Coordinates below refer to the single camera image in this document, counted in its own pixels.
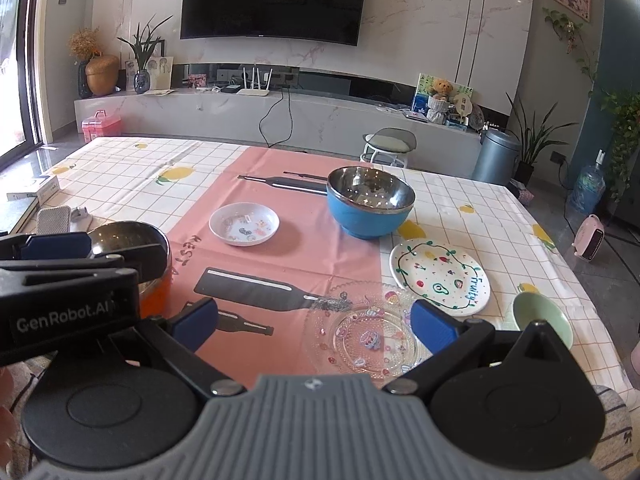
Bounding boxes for white rolling stool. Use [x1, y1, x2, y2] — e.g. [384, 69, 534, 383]
[359, 127, 418, 168]

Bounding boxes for potted green plant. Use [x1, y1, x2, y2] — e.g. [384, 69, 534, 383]
[506, 93, 576, 186]

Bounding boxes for grey phone stand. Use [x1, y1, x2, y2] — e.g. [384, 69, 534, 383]
[36, 206, 93, 235]

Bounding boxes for white fruity painted plate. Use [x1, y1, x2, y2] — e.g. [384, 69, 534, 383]
[390, 238, 491, 318]

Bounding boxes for dried flower bunch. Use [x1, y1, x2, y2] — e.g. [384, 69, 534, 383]
[68, 27, 102, 62]

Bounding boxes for teddy bear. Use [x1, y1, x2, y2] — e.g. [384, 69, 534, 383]
[431, 78, 454, 101]

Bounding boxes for green ceramic bowl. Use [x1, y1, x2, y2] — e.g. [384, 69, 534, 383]
[512, 292, 574, 349]

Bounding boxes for pink storage box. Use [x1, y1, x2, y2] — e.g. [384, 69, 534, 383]
[81, 110, 122, 143]

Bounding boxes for clear glass plate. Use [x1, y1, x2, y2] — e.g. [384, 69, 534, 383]
[303, 282, 431, 387]

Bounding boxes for blue vase with plant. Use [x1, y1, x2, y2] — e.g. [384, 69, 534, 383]
[118, 15, 171, 94]

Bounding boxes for black wall television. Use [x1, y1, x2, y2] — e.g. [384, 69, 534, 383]
[179, 0, 371, 47]

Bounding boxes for blue water jug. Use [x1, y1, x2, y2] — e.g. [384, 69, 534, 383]
[570, 150, 605, 214]

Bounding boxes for pink small heater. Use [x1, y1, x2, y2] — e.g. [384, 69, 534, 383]
[572, 214, 604, 261]

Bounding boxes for black power cable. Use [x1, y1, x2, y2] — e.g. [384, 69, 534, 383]
[257, 84, 295, 150]

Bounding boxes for small white sticker dish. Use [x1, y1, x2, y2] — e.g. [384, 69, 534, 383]
[208, 203, 280, 247]

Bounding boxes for white wifi router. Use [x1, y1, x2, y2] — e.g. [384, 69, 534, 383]
[239, 66, 272, 96]

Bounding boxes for grey metal trash can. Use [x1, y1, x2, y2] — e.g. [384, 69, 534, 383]
[472, 129, 521, 186]

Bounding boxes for white small box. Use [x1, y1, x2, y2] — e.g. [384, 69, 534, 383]
[6, 174, 60, 205]

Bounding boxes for orange steel bowl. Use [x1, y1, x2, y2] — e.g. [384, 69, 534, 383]
[89, 221, 172, 318]

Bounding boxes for brown acorn vase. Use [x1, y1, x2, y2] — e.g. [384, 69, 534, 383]
[85, 54, 119, 96]

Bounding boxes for lemon and pink tablecloth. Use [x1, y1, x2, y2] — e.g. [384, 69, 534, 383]
[49, 136, 639, 408]

